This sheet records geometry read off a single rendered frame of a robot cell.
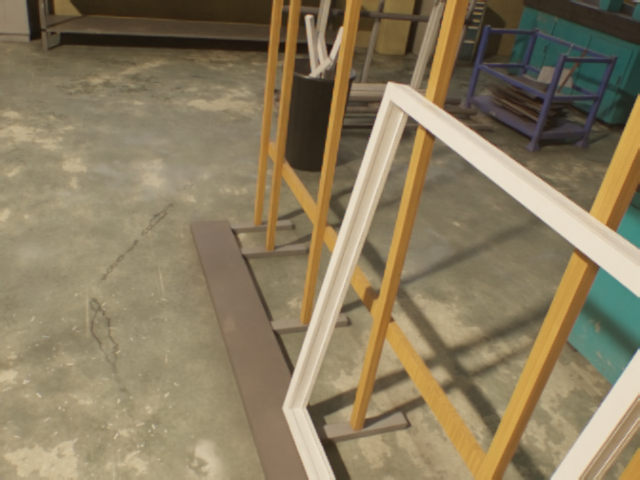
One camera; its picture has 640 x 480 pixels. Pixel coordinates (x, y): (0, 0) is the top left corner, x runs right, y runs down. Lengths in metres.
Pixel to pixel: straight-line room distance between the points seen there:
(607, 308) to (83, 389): 2.48
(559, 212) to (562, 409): 1.94
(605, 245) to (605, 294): 2.02
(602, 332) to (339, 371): 1.33
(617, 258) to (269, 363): 1.90
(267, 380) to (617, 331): 1.70
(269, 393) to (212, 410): 0.25
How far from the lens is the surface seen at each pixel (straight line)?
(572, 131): 6.61
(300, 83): 4.48
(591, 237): 1.21
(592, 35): 8.10
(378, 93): 6.45
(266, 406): 2.59
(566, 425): 3.05
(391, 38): 9.06
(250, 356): 2.79
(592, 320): 3.29
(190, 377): 2.76
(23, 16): 8.00
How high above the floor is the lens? 1.95
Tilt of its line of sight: 31 degrees down
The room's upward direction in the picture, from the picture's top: 8 degrees clockwise
